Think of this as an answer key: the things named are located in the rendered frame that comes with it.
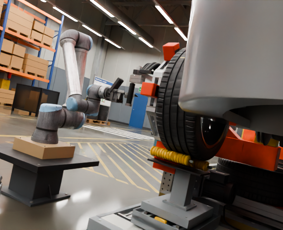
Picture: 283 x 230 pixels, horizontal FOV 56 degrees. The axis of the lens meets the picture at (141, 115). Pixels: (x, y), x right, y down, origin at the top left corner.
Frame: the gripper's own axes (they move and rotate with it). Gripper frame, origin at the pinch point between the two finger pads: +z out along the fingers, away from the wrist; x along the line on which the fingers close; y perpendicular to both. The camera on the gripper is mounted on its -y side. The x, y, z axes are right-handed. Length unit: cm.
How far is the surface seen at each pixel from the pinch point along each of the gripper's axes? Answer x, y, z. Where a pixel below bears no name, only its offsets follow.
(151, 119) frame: 5.4, 13.6, 21.2
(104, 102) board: -700, -12, -654
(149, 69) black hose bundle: 3.9, -15.5, 12.3
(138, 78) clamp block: 2.4, -9.8, 4.3
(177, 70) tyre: 13.6, -14.1, 36.5
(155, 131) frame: -2.0, 20.3, 21.2
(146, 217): 5, 67, 31
